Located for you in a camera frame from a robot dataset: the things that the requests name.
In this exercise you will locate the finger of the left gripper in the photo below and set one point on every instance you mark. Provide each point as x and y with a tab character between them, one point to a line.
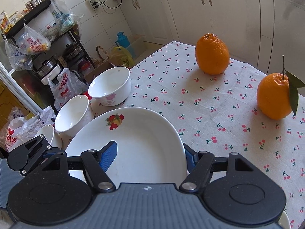
26	157

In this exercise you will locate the cherry print tablecloth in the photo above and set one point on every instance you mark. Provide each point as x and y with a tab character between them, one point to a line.
219	114

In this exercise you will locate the wall power strip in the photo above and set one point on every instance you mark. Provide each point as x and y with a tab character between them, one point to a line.
94	4

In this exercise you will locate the white bowl pink flowers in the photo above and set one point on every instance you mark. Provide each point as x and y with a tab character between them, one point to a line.
111	87

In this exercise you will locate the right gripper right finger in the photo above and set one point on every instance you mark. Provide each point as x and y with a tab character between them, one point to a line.
199	166

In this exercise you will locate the orange with green leaf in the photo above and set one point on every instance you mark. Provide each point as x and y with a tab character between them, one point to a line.
277	94

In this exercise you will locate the yellow plastic bag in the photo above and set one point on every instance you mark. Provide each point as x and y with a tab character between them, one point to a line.
121	57

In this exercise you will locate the white floral bowl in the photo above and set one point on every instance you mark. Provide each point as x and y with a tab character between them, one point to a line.
51	136
74	115

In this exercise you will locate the red white plastic bag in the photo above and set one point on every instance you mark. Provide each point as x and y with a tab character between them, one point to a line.
69	86

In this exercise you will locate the blue thermos jug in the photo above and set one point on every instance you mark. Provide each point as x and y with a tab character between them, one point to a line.
122	40

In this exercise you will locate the black storage shelf rack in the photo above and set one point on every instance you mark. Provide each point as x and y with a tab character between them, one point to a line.
30	77

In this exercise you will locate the bumpy orange without leaf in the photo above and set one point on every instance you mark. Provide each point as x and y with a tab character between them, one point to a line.
212	54

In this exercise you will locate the white plate with fruit print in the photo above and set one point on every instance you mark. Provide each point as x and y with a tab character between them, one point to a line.
149	149

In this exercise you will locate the white kitchen cabinets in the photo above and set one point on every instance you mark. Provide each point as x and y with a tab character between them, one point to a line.
267	34

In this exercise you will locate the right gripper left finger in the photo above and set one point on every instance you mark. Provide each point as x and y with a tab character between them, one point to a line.
96	163

